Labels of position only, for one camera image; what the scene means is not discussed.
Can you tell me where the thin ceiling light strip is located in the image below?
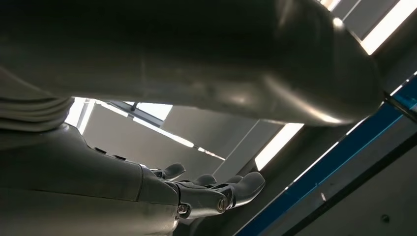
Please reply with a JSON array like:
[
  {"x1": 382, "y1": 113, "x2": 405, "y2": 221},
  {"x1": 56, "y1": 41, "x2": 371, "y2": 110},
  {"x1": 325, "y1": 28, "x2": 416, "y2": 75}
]
[{"x1": 96, "y1": 100, "x2": 226, "y2": 162}]

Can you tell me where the long ceiling light strip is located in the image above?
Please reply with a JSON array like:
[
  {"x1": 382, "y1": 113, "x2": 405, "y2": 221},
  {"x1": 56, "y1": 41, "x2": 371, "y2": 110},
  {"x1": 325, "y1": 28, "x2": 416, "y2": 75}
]
[
  {"x1": 359, "y1": 0, "x2": 417, "y2": 56},
  {"x1": 254, "y1": 123, "x2": 305, "y2": 171}
]

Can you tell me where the ribbed grey right arm sleeve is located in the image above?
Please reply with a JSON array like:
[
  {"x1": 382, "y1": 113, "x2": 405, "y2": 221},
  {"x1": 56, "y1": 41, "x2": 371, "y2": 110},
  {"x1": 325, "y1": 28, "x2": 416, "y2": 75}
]
[{"x1": 0, "y1": 66, "x2": 75, "y2": 133}]

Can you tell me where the blue striped machine frame beam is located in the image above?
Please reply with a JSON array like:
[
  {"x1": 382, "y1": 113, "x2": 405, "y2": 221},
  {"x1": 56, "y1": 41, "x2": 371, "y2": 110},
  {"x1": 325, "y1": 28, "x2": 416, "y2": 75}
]
[{"x1": 234, "y1": 75, "x2": 417, "y2": 236}]

